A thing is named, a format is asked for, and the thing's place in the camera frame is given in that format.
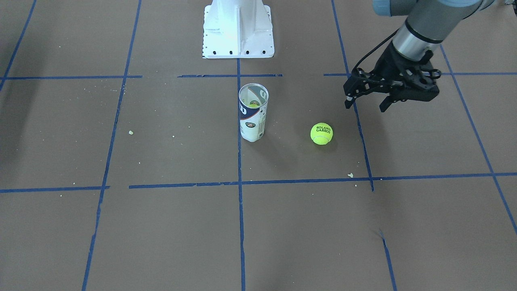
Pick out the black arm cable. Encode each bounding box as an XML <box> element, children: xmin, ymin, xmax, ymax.
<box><xmin>350</xmin><ymin>28</ymin><xmax>400</xmax><ymax>79</ymax></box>

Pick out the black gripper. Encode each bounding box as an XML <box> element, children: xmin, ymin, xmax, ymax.
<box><xmin>343</xmin><ymin>44</ymin><xmax>440</xmax><ymax>113</ymax></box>

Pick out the clear tennis ball can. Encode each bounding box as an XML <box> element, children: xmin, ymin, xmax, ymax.
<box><xmin>238</xmin><ymin>83</ymin><xmax>269</xmax><ymax>142</ymax></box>

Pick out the yellow Roland Garros tennis ball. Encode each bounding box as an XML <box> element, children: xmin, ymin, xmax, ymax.
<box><xmin>310</xmin><ymin>123</ymin><xmax>334</xmax><ymax>145</ymax></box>

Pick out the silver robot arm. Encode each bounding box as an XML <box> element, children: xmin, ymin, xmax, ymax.
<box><xmin>343</xmin><ymin>0</ymin><xmax>493</xmax><ymax>112</ymax></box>

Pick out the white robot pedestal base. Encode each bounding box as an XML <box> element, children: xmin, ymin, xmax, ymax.
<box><xmin>202</xmin><ymin>0</ymin><xmax>275</xmax><ymax>59</ymax></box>

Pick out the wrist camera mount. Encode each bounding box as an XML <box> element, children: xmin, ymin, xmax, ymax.
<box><xmin>412</xmin><ymin>68</ymin><xmax>442</xmax><ymax>91</ymax></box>

